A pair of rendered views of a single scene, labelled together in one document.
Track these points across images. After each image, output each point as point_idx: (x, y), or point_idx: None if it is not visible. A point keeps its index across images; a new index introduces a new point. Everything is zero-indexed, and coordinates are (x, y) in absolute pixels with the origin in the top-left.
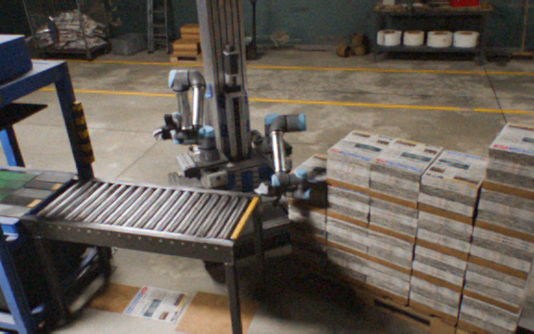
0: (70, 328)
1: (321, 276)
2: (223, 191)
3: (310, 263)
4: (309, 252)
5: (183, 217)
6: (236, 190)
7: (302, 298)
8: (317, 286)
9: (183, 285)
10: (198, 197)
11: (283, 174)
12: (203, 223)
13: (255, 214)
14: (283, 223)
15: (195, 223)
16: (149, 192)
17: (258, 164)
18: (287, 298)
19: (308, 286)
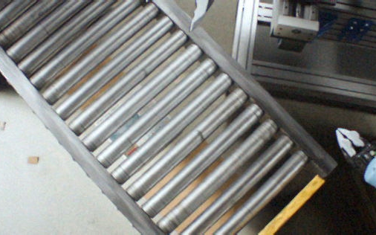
0: (19, 99)
1: (365, 224)
2: (277, 108)
3: (362, 204)
4: (370, 200)
5: (167, 143)
6: (328, 32)
7: (322, 231)
8: (354, 221)
9: (180, 104)
10: (226, 90)
11: None
12: (256, 19)
13: (308, 174)
14: (374, 99)
15: (175, 186)
16: (146, 19)
17: None
18: (304, 219)
19: (342, 213)
